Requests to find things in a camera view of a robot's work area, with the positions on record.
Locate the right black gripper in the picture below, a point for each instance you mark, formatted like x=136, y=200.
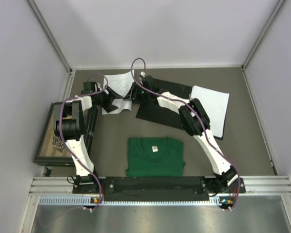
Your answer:
x=135, y=89

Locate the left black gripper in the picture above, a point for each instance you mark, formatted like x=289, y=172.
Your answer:
x=108, y=106

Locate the white paper sheets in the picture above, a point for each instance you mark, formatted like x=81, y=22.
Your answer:
x=121, y=84

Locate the white folder black inside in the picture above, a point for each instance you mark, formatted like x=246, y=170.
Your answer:
x=154, y=113

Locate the white printed paper stack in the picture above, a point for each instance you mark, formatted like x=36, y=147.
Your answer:
x=215, y=104

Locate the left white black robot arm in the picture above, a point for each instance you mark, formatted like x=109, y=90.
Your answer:
x=69, y=126

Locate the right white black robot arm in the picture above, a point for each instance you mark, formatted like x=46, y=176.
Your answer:
x=195, y=122

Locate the green folded t-shirt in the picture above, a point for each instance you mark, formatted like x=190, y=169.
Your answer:
x=155, y=157

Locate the black glass-lid display box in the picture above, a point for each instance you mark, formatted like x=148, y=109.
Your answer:
x=51, y=151

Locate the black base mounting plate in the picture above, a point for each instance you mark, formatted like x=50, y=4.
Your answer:
x=162, y=188

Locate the left aluminium corner post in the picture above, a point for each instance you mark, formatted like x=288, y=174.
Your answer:
x=37, y=13

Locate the aluminium corner post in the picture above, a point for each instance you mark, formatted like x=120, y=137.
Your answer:
x=37, y=13
x=270, y=20

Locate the aluminium front rail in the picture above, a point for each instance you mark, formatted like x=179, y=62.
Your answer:
x=254, y=185

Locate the grey slotted cable duct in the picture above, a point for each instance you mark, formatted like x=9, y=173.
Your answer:
x=90, y=201

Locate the right aluminium corner post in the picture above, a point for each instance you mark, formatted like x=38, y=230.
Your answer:
x=270, y=20

